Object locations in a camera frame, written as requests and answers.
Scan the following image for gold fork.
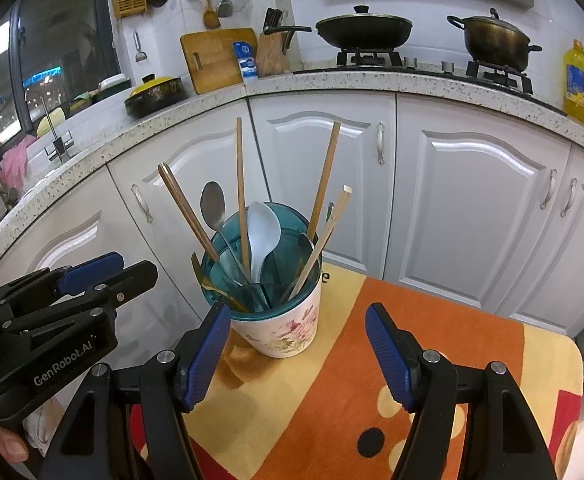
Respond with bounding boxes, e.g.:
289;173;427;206
190;252;250;313

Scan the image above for pink rubber gloves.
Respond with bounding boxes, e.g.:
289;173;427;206
0;134;38;196

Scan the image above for person's left hand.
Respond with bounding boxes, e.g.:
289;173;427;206
0;422;30;466

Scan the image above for steel faucet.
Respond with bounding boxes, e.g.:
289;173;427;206
39;95;75;165

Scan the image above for floral ceramic utensil holder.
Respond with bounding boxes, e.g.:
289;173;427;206
201;201;323;359

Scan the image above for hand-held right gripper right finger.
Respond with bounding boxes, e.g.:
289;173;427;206
364;302;558;480

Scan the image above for bamboo wall utensil holder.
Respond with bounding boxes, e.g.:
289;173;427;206
111;0;149;20

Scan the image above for black gas stove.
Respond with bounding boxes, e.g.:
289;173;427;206
292;47;535;96

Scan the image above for yellow cloth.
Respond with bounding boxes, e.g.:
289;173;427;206
36;109;68;137

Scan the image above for small grey steel spoon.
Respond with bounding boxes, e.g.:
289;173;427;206
200;181;253;286

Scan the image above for wooden cutting board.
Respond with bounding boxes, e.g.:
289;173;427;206
180;27;259;96

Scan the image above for black wok with lid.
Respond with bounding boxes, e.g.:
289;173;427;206
263;5;414;50

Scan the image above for blue white carton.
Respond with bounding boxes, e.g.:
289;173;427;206
232;41;259;83

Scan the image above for speckled stone countertop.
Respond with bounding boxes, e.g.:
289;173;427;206
0;67;584;281

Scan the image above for white plastic spoon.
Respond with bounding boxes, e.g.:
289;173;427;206
247;201;283;283

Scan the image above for yellow oil bottle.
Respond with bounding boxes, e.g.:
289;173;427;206
563;39;584;127

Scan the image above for brass pot with lid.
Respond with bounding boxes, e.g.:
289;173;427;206
446;7;543;73

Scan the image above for orange yellow dotted mat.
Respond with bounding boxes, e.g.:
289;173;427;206
129;262;584;480

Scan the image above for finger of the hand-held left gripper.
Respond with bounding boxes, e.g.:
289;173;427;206
0;260;159;336
0;251;125;321

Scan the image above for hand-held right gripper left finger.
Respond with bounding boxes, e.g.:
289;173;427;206
47;301;233;480

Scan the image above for wooden knife block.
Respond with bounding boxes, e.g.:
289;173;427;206
255;30;291;78

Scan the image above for white bowl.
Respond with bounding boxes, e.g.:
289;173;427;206
98;74;132;92

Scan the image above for dark window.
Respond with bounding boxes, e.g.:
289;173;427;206
0;0;123;146

